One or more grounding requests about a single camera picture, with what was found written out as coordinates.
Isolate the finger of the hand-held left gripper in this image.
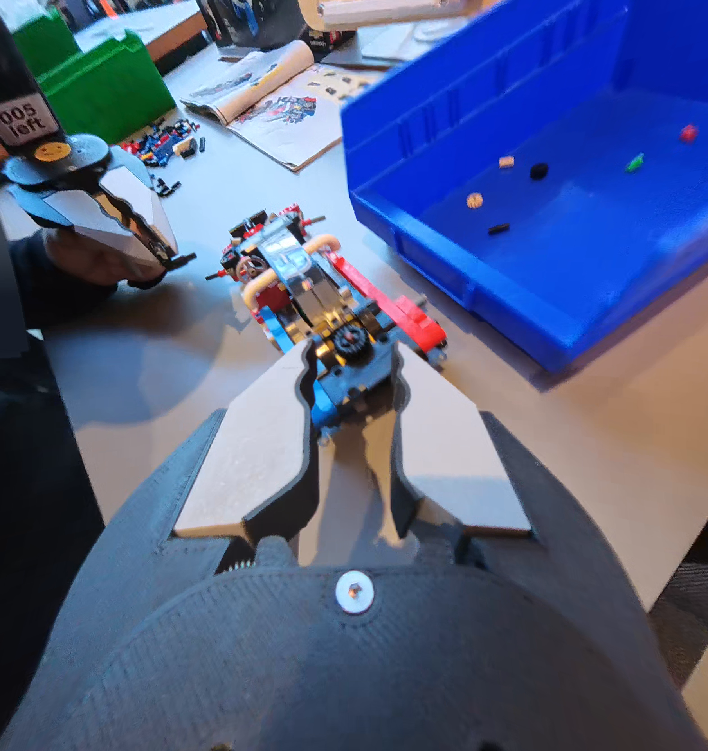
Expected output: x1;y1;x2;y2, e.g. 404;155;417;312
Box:
97;163;180;264
41;189;168;272

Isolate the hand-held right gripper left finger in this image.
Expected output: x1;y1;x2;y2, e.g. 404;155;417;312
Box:
172;339;321;542

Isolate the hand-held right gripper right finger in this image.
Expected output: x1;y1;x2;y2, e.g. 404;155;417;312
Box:
391;342;533;539

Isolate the pile of mixed toy bricks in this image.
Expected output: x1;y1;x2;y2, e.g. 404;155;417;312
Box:
119;117;207;168

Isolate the building instruction booklet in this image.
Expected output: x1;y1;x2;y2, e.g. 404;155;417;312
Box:
180;40;384;172

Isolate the toy brick car model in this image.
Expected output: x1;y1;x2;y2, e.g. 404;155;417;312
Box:
206;202;449;447

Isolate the person's left forearm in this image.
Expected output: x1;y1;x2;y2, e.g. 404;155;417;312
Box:
7;232;120;329

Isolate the person's left hand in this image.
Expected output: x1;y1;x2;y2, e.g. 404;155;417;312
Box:
44;232;167;288

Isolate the green plastic bin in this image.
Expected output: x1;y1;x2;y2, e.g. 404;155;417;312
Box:
37;31;177;144
10;7;83;74

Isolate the dark toy car set box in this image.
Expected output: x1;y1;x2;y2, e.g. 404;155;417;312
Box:
196;0;357;56

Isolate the blue plastic bin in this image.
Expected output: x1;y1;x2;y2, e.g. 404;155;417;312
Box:
341;0;708;373

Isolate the wooden rounded stand board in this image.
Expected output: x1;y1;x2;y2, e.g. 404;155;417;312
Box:
298;0;486;33

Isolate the white stand base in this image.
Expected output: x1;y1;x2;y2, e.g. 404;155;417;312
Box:
362;20;472;62

